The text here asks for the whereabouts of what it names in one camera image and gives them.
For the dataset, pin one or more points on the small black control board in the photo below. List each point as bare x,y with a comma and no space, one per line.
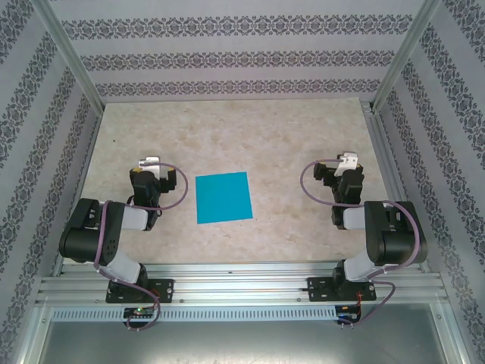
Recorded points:
140,312
346,312

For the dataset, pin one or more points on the long aluminium mounting rail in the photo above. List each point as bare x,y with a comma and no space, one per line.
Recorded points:
235,284

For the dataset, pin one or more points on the aluminium frame post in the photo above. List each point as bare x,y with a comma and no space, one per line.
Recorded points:
72,57
402,57

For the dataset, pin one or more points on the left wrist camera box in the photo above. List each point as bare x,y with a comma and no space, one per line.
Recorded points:
149,160

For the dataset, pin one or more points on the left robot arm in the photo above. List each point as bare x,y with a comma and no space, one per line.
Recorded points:
79,231

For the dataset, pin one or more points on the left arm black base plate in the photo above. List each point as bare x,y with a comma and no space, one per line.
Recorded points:
166,290

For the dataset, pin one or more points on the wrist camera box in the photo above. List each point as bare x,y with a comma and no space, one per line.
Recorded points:
346,163
149,160

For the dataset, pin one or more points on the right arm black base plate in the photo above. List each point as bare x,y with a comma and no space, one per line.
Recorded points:
315,288

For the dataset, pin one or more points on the blue square paper sheet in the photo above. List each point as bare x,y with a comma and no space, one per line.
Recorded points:
223,197

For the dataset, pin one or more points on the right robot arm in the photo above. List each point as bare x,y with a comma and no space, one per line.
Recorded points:
398,239

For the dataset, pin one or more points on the sheet metal shelf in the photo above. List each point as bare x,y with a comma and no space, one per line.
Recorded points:
242,341

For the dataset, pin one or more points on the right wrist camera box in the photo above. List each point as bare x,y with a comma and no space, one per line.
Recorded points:
346,163

